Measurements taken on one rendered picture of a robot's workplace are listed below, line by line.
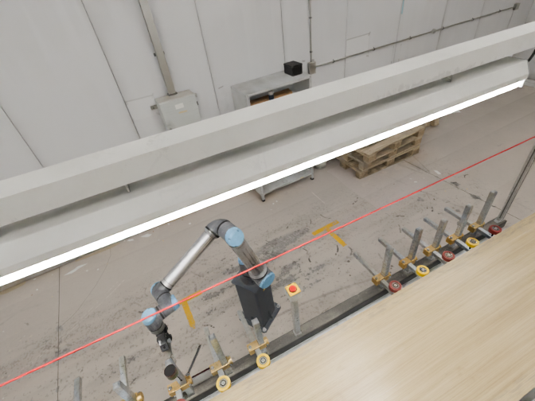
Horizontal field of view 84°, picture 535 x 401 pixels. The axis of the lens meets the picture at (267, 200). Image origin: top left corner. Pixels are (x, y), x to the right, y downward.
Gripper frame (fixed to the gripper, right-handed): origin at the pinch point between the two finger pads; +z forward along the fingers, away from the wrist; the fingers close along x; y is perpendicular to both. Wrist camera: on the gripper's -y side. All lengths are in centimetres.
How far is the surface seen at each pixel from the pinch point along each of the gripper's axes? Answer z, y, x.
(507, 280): -9, -73, -214
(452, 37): -31, 268, -561
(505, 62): -157, -55, -145
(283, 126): -162, -58, -66
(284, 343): 12, -30, -69
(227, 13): -136, 246, -159
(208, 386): 11.4, -31.3, -15.2
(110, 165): -165, -59, -31
